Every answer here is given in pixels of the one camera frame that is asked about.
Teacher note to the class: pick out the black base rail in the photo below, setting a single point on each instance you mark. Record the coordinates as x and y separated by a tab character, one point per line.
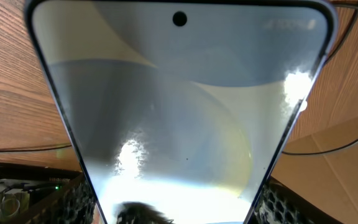
22	186

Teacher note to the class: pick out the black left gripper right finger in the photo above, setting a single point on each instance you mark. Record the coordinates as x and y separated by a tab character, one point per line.
279	204

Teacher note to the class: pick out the blue Galaxy smartphone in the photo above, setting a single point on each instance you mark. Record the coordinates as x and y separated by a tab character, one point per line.
184	106

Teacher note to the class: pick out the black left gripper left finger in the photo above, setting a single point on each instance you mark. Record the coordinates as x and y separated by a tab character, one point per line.
74	203

